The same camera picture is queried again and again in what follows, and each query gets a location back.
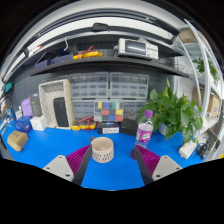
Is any beige ceramic cup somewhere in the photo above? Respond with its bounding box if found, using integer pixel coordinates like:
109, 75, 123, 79
91, 137, 114, 163

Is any black speaker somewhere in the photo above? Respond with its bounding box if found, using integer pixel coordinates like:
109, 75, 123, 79
53, 97, 69, 127

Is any green potted plant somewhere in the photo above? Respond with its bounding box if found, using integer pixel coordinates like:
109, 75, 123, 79
138, 83, 203, 144

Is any blue printed box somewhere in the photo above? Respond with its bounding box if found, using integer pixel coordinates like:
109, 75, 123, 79
15, 116, 32, 133

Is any dark blue bin on shelf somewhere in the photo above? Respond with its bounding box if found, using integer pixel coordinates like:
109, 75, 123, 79
35, 54, 73, 70

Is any clear box of coloured parts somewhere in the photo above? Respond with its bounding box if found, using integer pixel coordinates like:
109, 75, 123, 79
94, 101, 124, 122

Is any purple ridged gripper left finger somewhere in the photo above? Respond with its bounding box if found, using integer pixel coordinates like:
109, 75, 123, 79
44, 145, 92, 185

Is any small white box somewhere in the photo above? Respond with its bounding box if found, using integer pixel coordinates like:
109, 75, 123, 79
30, 116, 47, 131

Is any yellow red clamp meter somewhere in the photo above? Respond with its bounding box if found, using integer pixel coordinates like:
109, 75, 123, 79
71, 117, 97, 131

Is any brown cardboard box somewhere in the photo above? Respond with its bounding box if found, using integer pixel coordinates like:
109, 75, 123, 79
7, 131, 28, 152

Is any black flat case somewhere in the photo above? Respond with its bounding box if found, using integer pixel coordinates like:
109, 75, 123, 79
120, 119, 137, 136

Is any black box white label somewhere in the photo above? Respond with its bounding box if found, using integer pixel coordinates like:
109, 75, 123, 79
97, 122, 119, 134

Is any clear water bottle purple cap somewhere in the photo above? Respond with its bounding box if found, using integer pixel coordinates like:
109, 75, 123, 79
135, 110, 154, 148

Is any white metal rack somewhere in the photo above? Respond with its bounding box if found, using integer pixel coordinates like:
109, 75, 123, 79
175, 20, 224, 160

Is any white power adapter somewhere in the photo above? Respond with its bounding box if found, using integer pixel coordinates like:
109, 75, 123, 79
179, 141, 197, 159

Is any black wall shelf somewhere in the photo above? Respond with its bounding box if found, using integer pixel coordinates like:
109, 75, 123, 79
30, 57, 188, 78

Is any grey parts drawer cabinet right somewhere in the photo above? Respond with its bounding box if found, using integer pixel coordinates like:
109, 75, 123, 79
110, 72, 149, 120

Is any dark grey flat box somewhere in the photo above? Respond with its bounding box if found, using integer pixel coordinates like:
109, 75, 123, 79
30, 94, 42, 117

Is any grey parts drawer cabinet left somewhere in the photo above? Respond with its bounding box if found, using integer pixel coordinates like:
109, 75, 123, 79
69, 72, 109, 120

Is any purple plastic bag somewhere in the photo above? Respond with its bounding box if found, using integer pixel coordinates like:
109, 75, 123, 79
21, 98, 32, 116

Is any oscilloscope on shelf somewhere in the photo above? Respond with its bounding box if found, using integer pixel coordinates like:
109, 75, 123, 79
118, 38, 159, 59

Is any white pegboard tray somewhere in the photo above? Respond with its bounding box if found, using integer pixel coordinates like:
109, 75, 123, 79
39, 79, 74, 129

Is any grey parts drawer cabinet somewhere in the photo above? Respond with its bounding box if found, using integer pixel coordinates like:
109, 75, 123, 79
69, 72, 109, 120
110, 72, 149, 120

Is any cardboard box on rack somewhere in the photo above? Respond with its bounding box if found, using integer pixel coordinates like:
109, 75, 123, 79
193, 88, 221, 119

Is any small plant on rack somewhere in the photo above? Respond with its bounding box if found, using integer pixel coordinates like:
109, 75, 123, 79
192, 57, 219, 84

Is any yellow multimeter on shelf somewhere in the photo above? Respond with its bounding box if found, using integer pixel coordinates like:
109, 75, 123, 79
73, 46, 102, 60

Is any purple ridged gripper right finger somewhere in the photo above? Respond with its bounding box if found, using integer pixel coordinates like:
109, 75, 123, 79
133, 145, 182, 185

